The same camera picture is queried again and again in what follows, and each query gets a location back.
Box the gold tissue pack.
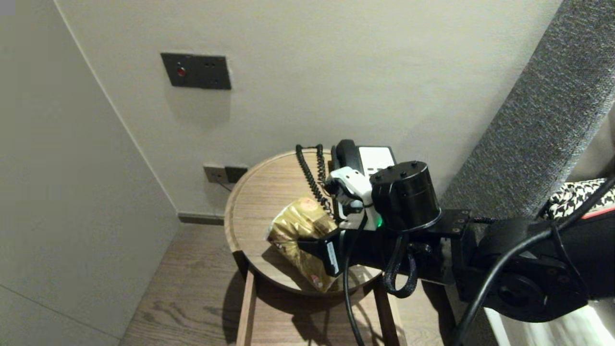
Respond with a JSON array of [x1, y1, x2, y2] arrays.
[[266, 196, 344, 294]]

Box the curved wooden nightstand drawer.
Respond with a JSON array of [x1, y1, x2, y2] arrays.
[[235, 269, 409, 346]]

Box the round wooden nightstand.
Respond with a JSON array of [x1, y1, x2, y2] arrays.
[[223, 150, 412, 297]]

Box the black telephone handset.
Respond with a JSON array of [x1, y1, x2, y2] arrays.
[[332, 139, 359, 170]]

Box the black white houndstooth pillow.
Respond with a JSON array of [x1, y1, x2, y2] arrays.
[[548, 179, 615, 222]]

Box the grey fabric headboard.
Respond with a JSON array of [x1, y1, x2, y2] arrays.
[[440, 0, 615, 219]]

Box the white bed sheet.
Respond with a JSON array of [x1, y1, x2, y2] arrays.
[[483, 99, 615, 346]]

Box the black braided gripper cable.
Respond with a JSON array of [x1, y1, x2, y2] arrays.
[[382, 233, 419, 298]]

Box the black coiled phone cord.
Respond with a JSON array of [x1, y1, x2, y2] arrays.
[[294, 144, 337, 217]]

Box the dark wall socket plate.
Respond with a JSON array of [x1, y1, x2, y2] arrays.
[[225, 166, 248, 185]]

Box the beige wall socket plate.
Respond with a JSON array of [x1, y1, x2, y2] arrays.
[[203, 166, 227, 185]]

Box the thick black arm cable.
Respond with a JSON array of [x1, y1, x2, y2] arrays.
[[449, 177, 615, 346]]

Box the dark wall switch panel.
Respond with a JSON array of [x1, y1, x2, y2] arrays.
[[160, 52, 232, 90]]

